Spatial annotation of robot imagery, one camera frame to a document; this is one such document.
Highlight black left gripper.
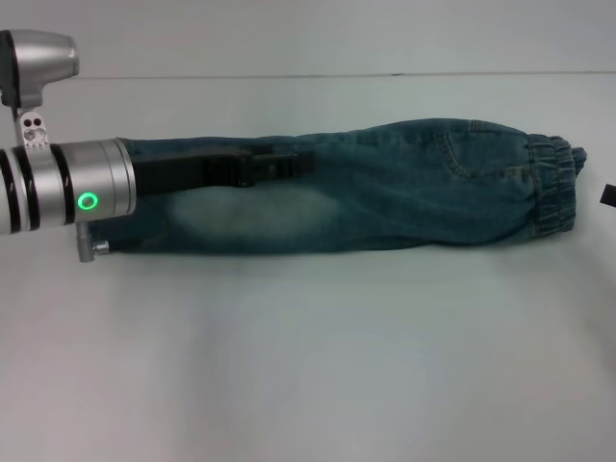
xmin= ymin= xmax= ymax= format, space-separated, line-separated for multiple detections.
xmin=131 ymin=147 xmax=318 ymax=199

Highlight blue denim shorts with print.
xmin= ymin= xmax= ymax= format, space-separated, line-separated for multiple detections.
xmin=107 ymin=116 xmax=591 ymax=257

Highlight grey cable with metal connector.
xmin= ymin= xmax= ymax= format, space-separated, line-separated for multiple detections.
xmin=75 ymin=219 xmax=112 ymax=265

